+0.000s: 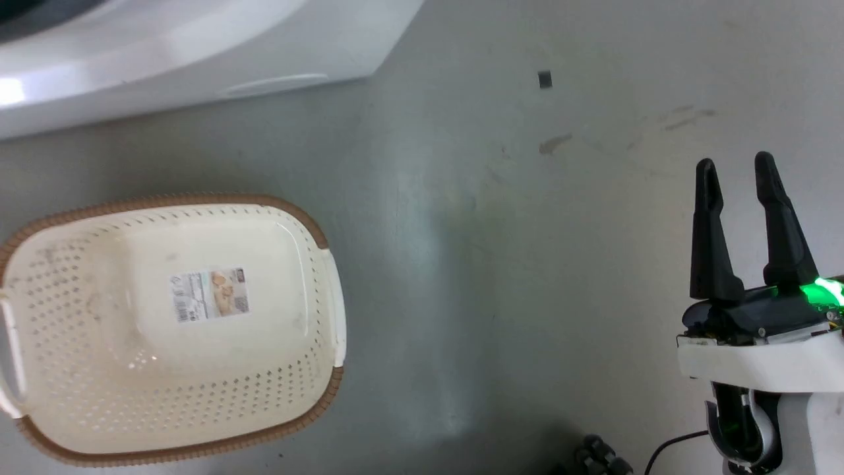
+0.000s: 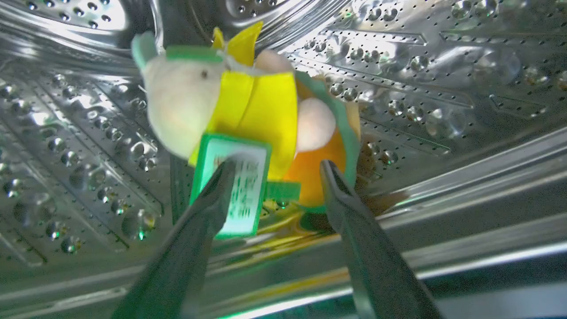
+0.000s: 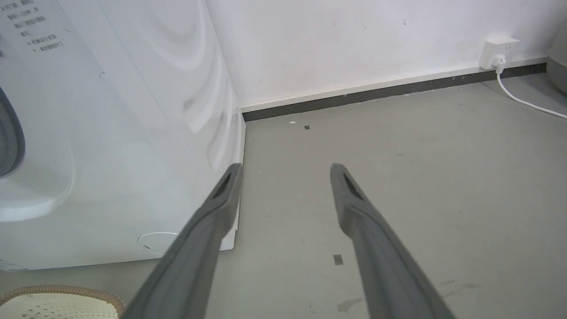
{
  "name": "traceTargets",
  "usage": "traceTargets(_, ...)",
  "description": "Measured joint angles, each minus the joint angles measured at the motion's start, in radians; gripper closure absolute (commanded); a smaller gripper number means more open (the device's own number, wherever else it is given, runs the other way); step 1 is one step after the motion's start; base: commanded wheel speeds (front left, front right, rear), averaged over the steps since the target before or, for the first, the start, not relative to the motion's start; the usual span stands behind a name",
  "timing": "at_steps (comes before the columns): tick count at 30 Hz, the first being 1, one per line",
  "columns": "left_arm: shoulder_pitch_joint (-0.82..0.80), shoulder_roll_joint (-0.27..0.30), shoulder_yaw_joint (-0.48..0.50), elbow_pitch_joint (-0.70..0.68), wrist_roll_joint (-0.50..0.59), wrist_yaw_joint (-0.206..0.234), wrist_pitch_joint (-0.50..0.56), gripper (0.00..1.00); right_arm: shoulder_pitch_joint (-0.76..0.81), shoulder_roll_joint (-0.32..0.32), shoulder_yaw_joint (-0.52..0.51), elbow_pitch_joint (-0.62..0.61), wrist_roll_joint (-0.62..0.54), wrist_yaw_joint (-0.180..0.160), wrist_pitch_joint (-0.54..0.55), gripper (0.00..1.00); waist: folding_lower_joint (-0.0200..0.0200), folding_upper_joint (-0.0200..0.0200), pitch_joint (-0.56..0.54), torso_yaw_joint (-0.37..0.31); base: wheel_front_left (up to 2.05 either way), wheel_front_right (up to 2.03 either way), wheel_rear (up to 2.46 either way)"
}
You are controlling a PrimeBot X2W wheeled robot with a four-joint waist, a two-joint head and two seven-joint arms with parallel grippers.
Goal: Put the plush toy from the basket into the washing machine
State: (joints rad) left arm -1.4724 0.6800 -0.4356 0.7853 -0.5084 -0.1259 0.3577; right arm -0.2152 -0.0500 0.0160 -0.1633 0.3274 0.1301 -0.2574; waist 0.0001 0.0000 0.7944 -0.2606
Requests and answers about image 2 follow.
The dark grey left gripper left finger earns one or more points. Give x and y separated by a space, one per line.
181 261

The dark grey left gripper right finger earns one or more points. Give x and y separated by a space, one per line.
376 266

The white yellow green plush toy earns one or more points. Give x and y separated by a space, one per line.
248 115

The stainless steel washing machine drum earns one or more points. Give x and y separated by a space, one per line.
443 110

